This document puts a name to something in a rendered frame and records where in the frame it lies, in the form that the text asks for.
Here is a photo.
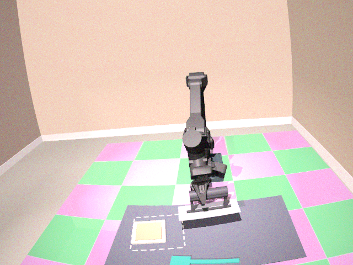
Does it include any white square tile with dark blue centre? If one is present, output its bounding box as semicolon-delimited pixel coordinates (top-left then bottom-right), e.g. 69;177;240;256
131;220;166;245

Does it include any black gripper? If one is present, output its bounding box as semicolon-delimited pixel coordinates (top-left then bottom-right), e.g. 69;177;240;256
189;156;213;206

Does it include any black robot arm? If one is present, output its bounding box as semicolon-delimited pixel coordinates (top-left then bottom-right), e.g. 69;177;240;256
182;72;227;178

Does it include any dark grey flat mat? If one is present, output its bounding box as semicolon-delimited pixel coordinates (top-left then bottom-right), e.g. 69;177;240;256
104;195;306;265

